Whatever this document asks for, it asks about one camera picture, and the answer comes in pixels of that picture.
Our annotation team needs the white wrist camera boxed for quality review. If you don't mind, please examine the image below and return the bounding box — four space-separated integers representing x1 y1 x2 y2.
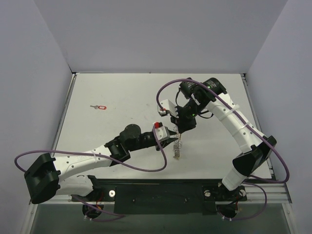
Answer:
157 99 178 118
154 122 170 142

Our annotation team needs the aluminium frame rail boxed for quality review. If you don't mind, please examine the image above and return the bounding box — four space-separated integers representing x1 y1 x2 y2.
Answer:
31 184 292 204

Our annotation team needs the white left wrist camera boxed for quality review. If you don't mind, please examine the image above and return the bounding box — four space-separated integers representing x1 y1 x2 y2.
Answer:
154 122 170 142

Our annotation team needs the steel keyring disc with rings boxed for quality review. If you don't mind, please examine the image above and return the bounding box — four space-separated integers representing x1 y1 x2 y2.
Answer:
173 127 182 160

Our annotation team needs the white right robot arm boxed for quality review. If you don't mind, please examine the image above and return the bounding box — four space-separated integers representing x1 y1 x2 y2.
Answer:
158 78 276 199

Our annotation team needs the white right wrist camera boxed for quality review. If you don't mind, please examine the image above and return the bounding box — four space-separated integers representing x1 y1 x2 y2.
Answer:
157 99 178 118

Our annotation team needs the red tag key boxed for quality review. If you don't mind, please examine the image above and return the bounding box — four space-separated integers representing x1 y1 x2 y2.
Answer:
90 105 107 110

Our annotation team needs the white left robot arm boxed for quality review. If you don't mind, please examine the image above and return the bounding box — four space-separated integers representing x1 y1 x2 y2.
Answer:
24 122 177 204

